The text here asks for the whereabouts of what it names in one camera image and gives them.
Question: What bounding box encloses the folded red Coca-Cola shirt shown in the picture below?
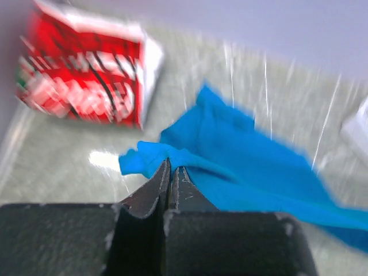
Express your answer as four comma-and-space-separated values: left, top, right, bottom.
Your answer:
16, 1, 164, 129

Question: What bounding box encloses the blue t shirt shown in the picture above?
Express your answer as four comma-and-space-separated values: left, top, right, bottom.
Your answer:
118, 86, 367, 251

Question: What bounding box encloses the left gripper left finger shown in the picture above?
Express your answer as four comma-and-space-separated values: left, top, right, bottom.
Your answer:
1, 160, 171, 275

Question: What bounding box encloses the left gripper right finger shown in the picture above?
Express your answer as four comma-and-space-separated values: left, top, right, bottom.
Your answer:
164, 167, 317, 275

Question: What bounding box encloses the white plastic basket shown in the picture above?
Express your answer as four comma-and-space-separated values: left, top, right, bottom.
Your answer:
340, 98, 367, 160

